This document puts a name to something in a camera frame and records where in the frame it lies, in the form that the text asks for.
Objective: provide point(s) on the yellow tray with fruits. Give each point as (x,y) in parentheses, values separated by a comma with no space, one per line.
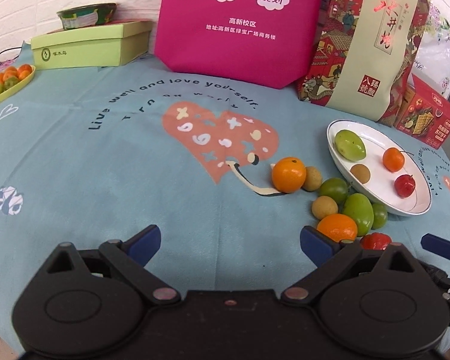
(12,80)

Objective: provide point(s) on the large green mango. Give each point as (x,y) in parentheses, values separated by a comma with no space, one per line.
(359,208)

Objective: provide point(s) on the red cracker box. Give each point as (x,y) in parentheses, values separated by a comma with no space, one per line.
(424,114)

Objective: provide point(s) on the small green lime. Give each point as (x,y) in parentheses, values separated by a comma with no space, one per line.
(380,216)

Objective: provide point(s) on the white floral bag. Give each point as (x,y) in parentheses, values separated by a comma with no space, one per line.
(432,62)

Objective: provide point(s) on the orange with stem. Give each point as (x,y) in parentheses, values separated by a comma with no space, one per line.
(393,159)

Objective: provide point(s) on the magenta tote bag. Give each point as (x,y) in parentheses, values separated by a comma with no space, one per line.
(264,42)

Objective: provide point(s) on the blue printed tablecloth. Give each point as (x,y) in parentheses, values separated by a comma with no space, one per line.
(89,155)

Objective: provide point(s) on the light green cardboard box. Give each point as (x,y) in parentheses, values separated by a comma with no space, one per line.
(108,45)

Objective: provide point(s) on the white round plate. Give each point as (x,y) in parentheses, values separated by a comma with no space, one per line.
(380,187)

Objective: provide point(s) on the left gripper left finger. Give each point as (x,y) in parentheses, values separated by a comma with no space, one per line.
(129,259)

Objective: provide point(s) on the red beige liquor bag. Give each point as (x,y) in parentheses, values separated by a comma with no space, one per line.
(364,57)

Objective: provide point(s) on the small red apple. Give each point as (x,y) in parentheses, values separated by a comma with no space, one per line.
(405,185)

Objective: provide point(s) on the brown longan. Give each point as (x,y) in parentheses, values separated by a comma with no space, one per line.
(361,172)
(313,179)
(323,206)

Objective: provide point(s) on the orange tangerine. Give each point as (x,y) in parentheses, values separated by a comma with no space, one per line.
(338,227)
(288,175)

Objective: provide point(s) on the green patterned bowl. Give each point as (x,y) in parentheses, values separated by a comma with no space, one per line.
(87,16)

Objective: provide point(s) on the green fruit rear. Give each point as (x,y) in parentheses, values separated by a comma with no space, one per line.
(336,188)

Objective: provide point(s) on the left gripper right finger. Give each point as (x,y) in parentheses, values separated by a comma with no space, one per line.
(332,260)

